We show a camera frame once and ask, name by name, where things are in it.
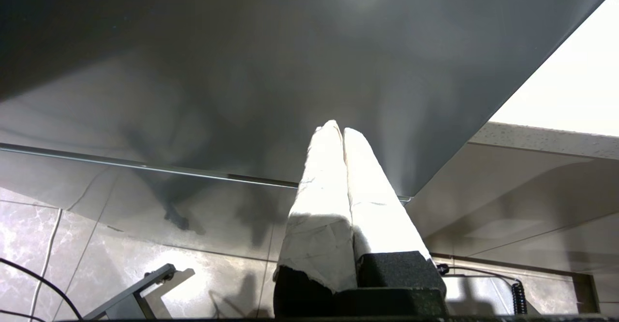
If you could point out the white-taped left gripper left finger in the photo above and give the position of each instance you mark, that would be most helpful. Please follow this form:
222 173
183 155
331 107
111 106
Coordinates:
321 206

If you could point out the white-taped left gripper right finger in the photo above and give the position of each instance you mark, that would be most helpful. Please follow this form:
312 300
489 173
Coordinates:
377 201

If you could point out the grey metal cabinet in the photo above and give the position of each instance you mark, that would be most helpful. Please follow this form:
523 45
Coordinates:
242 46

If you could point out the grey metal bracket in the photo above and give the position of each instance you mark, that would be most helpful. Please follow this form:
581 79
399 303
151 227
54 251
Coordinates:
130 298

